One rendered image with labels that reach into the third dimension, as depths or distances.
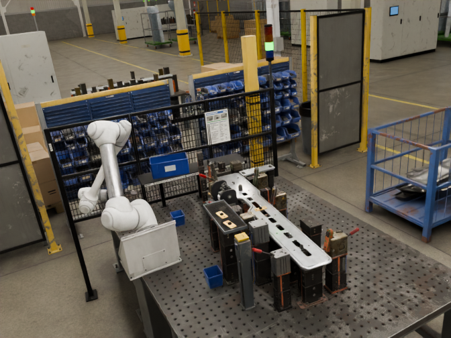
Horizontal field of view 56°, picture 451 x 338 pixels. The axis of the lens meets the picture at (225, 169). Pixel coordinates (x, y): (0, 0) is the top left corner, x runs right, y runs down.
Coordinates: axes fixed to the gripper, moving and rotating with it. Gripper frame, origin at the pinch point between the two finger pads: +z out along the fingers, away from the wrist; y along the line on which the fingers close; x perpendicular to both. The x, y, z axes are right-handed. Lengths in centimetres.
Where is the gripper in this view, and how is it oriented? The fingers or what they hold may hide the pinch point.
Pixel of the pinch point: (134, 196)
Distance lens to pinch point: 331.5
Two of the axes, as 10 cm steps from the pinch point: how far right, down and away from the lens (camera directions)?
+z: 9.9, 0.7, 1.3
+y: -1.5, 5.2, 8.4
